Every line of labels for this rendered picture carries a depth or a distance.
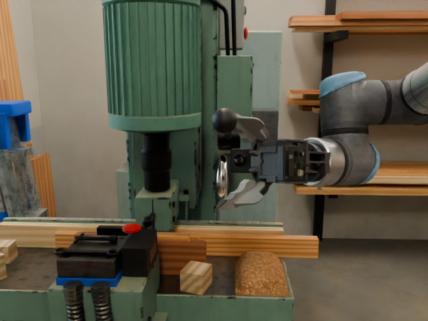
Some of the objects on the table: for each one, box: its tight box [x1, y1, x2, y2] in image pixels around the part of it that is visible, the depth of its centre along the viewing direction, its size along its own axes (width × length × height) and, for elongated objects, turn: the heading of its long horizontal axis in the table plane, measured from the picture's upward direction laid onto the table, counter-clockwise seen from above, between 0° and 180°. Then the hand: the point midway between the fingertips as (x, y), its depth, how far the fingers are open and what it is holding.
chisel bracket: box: [134, 179, 181, 232], centre depth 86 cm, size 7×14×8 cm, turn 177°
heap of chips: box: [235, 251, 289, 296], centre depth 76 cm, size 9×14×4 cm, turn 177°
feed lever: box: [211, 108, 240, 150], centre depth 78 cm, size 5×32×36 cm
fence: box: [3, 217, 283, 227], centre depth 90 cm, size 60×2×6 cm, turn 87°
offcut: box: [0, 239, 18, 264], centre depth 82 cm, size 4×4×4 cm
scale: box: [25, 217, 259, 224], centre depth 89 cm, size 50×1×1 cm, turn 87°
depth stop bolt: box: [178, 189, 189, 220], centre depth 90 cm, size 2×2×10 cm
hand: (214, 160), depth 66 cm, fingers open, 14 cm apart
